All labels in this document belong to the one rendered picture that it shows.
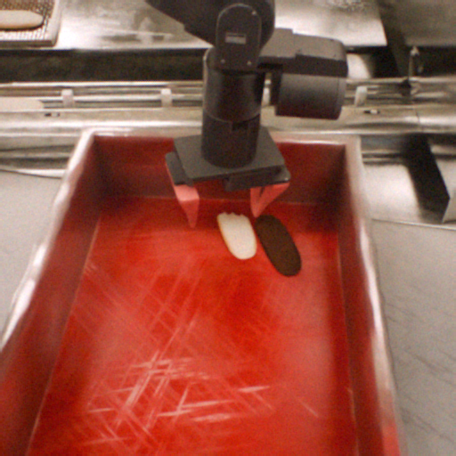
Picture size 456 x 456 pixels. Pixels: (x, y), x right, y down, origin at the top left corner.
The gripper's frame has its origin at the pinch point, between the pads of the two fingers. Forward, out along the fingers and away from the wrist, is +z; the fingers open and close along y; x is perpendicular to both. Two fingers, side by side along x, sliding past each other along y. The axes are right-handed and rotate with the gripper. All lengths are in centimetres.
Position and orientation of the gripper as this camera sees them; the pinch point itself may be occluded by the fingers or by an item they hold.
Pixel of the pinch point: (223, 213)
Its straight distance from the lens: 65.9
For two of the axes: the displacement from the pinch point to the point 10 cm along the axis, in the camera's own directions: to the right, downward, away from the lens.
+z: -0.6, 6.9, 7.2
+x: -2.9, -7.0, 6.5
